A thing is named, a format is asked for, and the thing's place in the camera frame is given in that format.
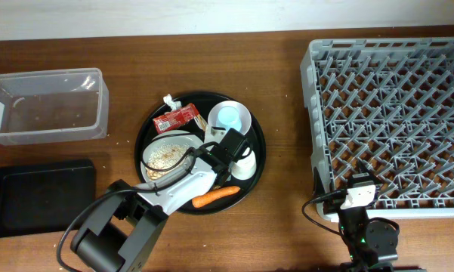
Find pale grey plate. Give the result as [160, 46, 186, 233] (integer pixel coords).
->
[140, 130, 203, 183]

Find black rectangular tray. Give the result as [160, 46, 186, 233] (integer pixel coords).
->
[0, 159, 96, 238]

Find white plastic fork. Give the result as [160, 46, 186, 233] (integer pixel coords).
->
[193, 114, 208, 131]

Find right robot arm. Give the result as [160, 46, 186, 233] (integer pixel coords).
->
[311, 162, 400, 271]

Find clear plastic bin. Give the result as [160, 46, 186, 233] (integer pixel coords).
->
[0, 68, 109, 146]

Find wooden chopstick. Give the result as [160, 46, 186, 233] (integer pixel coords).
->
[197, 114, 208, 131]

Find white tissue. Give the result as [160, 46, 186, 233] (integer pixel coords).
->
[163, 94, 182, 111]

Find light blue cup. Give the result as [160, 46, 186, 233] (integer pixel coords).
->
[216, 106, 242, 131]

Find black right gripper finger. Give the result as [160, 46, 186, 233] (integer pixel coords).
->
[313, 167, 324, 196]
[357, 160, 381, 185]

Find orange carrot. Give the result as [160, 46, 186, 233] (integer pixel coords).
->
[192, 186, 240, 209]

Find white cup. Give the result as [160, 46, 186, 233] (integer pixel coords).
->
[231, 148, 257, 181]

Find round black tray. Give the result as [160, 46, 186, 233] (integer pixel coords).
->
[134, 91, 267, 215]

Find rice leftovers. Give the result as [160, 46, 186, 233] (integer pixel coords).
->
[145, 144, 188, 180]

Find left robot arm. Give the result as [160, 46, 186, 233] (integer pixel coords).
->
[70, 130, 253, 272]

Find white bowl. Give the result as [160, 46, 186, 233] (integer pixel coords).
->
[208, 100, 252, 135]

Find grey dishwasher rack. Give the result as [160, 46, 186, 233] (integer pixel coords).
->
[300, 37, 454, 219]

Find red snack wrapper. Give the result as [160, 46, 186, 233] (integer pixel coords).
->
[153, 104, 199, 134]

